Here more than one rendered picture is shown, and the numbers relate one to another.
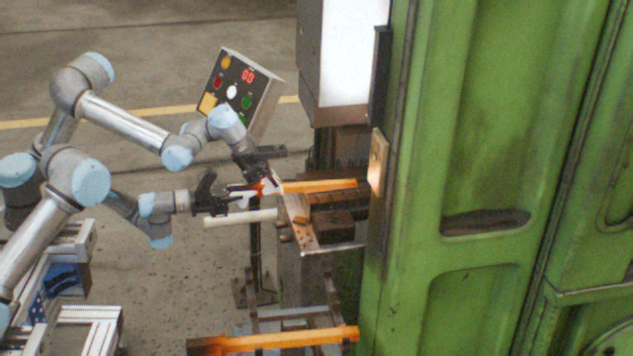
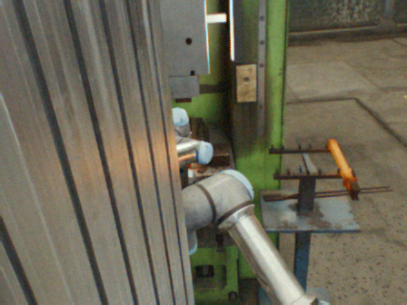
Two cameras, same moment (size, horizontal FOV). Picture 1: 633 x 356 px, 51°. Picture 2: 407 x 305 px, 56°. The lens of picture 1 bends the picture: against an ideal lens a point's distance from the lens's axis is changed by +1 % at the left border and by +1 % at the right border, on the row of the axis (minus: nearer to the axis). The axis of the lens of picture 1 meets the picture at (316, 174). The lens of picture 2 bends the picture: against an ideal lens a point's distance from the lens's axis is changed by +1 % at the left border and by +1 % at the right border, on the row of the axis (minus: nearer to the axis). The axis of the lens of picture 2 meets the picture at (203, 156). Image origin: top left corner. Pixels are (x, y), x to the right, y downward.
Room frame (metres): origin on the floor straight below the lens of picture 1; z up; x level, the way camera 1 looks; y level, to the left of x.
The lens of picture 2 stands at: (1.22, 1.48, 1.85)
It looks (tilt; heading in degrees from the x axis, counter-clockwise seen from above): 30 degrees down; 287
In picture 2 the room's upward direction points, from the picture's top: 4 degrees counter-clockwise
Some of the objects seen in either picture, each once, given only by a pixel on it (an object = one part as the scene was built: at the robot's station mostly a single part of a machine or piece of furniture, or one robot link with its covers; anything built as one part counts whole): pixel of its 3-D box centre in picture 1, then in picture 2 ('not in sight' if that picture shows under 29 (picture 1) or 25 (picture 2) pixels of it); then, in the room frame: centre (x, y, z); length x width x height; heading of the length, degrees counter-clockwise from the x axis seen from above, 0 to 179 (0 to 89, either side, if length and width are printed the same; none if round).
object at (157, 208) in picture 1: (157, 205); not in sight; (1.63, 0.49, 1.00); 0.11 x 0.08 x 0.09; 106
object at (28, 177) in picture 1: (20, 177); not in sight; (1.76, 0.97, 0.98); 0.13 x 0.12 x 0.14; 164
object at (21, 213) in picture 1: (26, 207); not in sight; (1.76, 0.97, 0.87); 0.15 x 0.15 x 0.10
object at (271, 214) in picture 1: (258, 216); not in sight; (2.08, 0.22, 0.62); 0.44 x 0.05 x 0.05; 106
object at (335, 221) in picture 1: (333, 227); (220, 154); (1.62, -0.06, 0.95); 0.12 x 0.08 x 0.06; 106
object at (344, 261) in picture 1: (364, 256); (198, 182); (1.78, -0.18, 0.69); 0.56 x 0.38 x 0.45; 106
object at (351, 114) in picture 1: (371, 93); (177, 73); (1.83, -0.16, 1.32); 0.42 x 0.20 x 0.10; 106
